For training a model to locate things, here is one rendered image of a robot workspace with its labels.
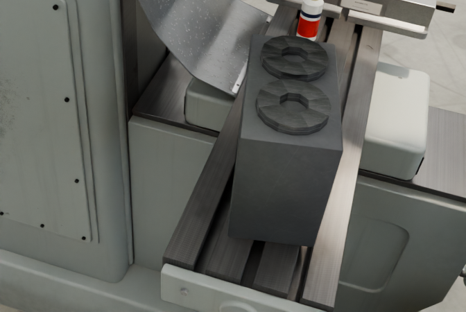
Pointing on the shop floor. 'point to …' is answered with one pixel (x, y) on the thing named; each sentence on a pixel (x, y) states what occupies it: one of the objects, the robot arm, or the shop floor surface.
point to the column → (70, 112)
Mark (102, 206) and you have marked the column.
